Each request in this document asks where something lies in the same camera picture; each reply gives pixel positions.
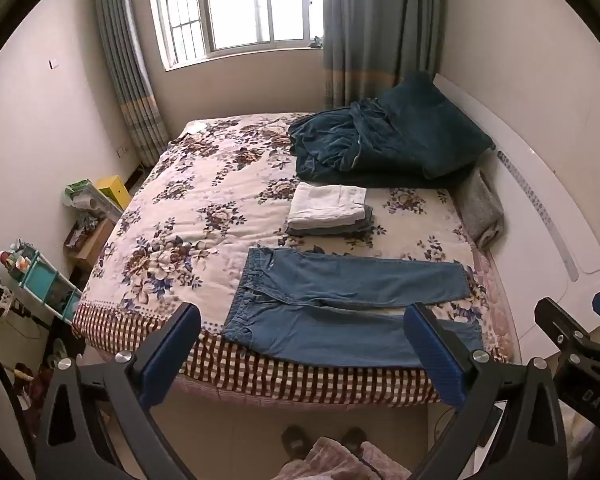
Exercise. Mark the dark teal pillow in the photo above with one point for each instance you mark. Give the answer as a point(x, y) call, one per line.
point(430, 120)

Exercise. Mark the grey cloth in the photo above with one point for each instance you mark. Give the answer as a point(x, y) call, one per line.
point(482, 210)

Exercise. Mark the teal storage rack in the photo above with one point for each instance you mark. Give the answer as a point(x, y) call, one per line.
point(40, 280)

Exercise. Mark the white paper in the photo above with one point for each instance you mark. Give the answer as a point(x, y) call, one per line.
point(196, 128)

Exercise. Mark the yellow box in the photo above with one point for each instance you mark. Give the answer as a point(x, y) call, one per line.
point(112, 191)

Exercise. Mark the dark slipper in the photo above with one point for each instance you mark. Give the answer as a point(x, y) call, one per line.
point(294, 442)
point(355, 441)

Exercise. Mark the white headboard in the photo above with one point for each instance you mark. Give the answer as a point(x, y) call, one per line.
point(540, 220)

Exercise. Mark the grey striped curtain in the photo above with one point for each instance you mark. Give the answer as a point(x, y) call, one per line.
point(375, 30)
point(130, 70)

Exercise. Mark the brown cardboard box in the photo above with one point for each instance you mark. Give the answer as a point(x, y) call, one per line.
point(92, 245)

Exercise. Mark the green white package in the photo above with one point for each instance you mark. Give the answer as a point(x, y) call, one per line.
point(80, 191)

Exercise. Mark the dark teal duvet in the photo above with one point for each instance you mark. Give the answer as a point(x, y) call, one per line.
point(340, 145)

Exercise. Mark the wooden stick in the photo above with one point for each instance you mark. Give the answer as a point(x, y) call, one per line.
point(22, 373)

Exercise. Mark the blue jeans pants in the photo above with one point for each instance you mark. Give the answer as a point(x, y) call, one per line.
point(330, 330)

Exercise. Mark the floral bed blanket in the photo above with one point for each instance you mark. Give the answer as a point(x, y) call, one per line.
point(205, 210)

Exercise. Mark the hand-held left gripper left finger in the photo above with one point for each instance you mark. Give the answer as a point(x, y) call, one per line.
point(170, 355)

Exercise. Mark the window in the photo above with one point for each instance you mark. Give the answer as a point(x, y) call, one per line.
point(240, 5)

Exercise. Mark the folded white pants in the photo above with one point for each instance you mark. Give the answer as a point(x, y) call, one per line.
point(325, 202)

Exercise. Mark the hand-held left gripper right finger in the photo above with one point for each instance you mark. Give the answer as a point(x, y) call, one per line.
point(435, 355)

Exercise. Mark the folded grey pants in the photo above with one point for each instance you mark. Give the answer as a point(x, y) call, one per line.
point(360, 225)

